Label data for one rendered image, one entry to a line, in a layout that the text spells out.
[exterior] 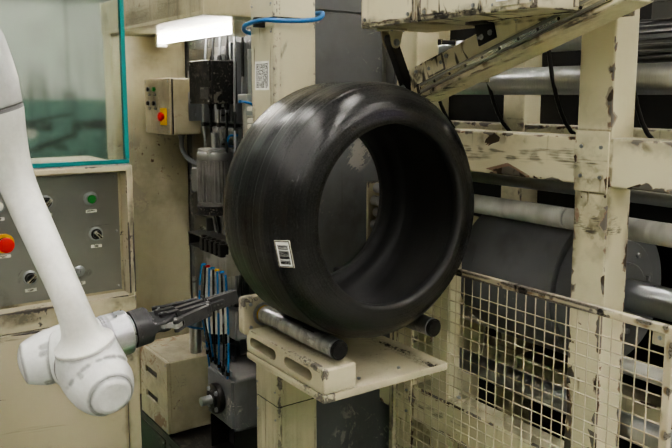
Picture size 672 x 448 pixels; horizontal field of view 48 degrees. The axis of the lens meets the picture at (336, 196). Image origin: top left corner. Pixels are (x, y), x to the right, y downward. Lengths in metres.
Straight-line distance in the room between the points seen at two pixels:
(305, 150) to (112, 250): 0.85
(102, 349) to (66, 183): 0.89
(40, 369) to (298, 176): 0.61
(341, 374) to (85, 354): 0.61
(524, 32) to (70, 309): 1.15
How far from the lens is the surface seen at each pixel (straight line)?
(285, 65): 1.95
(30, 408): 2.22
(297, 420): 2.15
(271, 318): 1.89
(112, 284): 2.24
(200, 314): 1.57
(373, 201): 2.25
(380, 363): 1.89
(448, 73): 1.99
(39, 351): 1.48
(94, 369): 1.32
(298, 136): 1.57
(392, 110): 1.66
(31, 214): 1.38
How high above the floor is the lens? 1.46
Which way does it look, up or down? 8 degrees down
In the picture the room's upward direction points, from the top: straight up
